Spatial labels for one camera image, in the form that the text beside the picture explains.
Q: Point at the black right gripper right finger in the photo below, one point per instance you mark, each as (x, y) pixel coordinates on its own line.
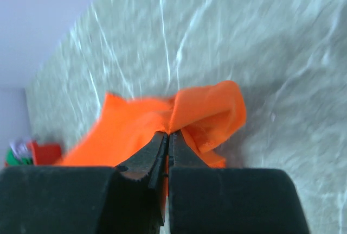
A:
(229, 200)

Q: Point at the red plastic bin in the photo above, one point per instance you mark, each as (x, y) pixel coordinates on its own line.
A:
(44, 154)

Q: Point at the lavender t shirt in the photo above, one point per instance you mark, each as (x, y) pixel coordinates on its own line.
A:
(20, 148)

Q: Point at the orange t shirt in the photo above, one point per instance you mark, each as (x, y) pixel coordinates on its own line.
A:
(206, 116)

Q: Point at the green t shirt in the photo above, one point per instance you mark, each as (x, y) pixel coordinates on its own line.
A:
(12, 160)

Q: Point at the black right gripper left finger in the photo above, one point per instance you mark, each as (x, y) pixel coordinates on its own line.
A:
(127, 198)

